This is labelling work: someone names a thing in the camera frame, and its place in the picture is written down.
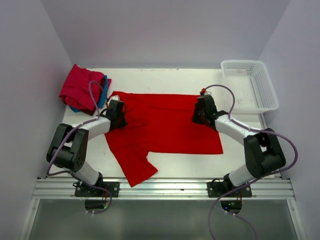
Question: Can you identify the bright red t shirt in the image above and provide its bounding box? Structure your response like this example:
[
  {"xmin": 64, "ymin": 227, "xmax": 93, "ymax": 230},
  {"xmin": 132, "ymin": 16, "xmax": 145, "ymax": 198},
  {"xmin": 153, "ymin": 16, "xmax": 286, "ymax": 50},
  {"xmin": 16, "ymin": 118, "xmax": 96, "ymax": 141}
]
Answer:
[{"xmin": 105, "ymin": 91, "xmax": 223, "ymax": 187}]

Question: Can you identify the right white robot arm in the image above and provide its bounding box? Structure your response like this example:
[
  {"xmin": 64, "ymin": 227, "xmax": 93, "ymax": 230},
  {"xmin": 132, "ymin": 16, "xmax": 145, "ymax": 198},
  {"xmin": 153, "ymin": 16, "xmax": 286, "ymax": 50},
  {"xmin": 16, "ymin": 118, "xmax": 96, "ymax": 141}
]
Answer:
[{"xmin": 192, "ymin": 94, "xmax": 286, "ymax": 192}]

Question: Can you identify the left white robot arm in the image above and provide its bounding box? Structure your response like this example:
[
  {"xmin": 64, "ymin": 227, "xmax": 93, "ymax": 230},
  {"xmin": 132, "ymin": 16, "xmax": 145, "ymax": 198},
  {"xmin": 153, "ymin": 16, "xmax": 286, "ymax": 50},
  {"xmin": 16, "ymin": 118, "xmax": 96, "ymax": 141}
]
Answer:
[{"xmin": 46, "ymin": 99, "xmax": 127, "ymax": 186}]

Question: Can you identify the folded teal t shirt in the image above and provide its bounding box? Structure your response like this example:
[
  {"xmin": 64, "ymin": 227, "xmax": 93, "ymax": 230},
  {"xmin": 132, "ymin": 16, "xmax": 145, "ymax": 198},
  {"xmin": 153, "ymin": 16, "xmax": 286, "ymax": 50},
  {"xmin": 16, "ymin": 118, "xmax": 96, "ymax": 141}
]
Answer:
[{"xmin": 69, "ymin": 75, "xmax": 112, "ymax": 116}]

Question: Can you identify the folded maroon t shirt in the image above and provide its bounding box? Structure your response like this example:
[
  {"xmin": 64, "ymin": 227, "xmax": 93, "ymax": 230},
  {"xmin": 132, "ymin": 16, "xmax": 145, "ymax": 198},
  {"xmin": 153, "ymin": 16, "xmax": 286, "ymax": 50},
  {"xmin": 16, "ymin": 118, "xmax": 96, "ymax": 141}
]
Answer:
[{"xmin": 81, "ymin": 78, "xmax": 106, "ymax": 116}]

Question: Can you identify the folded magenta t shirt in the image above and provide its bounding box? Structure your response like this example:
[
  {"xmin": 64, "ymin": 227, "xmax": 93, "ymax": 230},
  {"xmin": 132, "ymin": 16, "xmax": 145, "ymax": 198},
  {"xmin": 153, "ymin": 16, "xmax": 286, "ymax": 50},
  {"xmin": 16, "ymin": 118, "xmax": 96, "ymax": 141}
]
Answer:
[{"xmin": 59, "ymin": 64, "xmax": 105, "ymax": 111}]

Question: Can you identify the white plastic basket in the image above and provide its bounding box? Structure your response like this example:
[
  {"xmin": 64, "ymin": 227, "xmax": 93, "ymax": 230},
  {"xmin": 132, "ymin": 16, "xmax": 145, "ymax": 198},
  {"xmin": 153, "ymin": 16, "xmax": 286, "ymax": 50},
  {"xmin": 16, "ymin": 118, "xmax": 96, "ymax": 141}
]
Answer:
[{"xmin": 220, "ymin": 59, "xmax": 279, "ymax": 115}]

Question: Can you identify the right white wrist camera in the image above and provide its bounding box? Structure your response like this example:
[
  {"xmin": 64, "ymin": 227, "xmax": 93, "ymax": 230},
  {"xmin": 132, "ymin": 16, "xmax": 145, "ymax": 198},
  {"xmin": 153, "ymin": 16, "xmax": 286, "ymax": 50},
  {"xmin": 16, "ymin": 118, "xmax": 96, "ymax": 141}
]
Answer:
[{"xmin": 199, "ymin": 88, "xmax": 212, "ymax": 96}]

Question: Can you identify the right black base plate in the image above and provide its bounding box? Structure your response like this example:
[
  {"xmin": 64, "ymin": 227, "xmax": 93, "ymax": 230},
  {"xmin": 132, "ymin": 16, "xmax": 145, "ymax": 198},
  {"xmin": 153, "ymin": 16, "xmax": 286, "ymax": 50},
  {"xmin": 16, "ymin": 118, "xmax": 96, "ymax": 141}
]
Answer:
[{"xmin": 206, "ymin": 178, "xmax": 253, "ymax": 198}]

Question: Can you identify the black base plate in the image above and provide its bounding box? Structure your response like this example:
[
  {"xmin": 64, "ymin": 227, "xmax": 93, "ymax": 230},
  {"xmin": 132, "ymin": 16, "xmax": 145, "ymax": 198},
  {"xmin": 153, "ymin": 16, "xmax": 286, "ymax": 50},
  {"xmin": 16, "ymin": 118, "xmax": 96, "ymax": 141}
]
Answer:
[
  {"xmin": 72, "ymin": 181, "xmax": 120, "ymax": 198},
  {"xmin": 206, "ymin": 178, "xmax": 253, "ymax": 198}
]

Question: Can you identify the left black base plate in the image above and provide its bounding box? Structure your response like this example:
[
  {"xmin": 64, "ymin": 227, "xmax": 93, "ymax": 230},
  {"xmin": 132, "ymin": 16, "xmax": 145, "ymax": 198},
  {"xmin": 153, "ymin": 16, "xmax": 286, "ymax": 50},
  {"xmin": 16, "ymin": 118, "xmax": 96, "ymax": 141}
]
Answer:
[{"xmin": 72, "ymin": 181, "xmax": 120, "ymax": 198}]

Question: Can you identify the aluminium mounting rail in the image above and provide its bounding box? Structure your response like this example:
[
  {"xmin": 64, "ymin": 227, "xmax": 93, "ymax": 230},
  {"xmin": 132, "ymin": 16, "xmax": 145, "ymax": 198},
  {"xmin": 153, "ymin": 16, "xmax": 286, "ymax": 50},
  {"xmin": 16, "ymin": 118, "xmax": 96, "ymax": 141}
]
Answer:
[{"xmin": 32, "ymin": 177, "xmax": 295, "ymax": 200}]

